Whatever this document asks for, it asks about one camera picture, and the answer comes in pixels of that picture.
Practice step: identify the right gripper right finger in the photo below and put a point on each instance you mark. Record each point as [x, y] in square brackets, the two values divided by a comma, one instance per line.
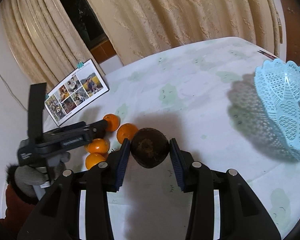
[242, 215]

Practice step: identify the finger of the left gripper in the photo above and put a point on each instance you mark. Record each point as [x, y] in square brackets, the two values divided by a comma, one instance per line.
[68, 127]
[96, 130]

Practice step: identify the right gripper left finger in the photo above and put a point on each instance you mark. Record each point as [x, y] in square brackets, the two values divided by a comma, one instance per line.
[56, 216]

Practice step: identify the orange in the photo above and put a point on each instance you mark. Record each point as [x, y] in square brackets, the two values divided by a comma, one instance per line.
[113, 122]
[93, 159]
[97, 146]
[126, 131]

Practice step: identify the orange front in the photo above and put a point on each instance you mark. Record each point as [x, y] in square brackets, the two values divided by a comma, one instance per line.
[93, 159]

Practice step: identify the large dark brown fruit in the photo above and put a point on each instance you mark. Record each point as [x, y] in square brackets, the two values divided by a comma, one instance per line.
[149, 147]

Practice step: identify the grey gloved left hand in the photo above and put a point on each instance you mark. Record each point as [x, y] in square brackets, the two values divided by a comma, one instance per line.
[20, 181]

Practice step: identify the photo collage card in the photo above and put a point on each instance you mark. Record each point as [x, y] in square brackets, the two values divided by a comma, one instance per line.
[73, 93]

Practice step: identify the teal binder clip right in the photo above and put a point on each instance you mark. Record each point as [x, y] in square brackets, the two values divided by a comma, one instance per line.
[79, 65]

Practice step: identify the beige curtain left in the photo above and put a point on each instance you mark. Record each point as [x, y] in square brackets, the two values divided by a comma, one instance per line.
[42, 39]

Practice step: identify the beige curtain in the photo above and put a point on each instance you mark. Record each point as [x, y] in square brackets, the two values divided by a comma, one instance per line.
[42, 39]
[139, 28]

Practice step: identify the white patterned bed sheet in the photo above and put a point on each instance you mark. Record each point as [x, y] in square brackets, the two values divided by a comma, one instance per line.
[204, 96]

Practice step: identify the beige curtain right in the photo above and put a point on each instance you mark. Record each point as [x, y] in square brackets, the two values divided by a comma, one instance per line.
[139, 28]

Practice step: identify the light blue lace basket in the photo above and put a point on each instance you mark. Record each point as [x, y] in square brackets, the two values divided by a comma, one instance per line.
[277, 85]

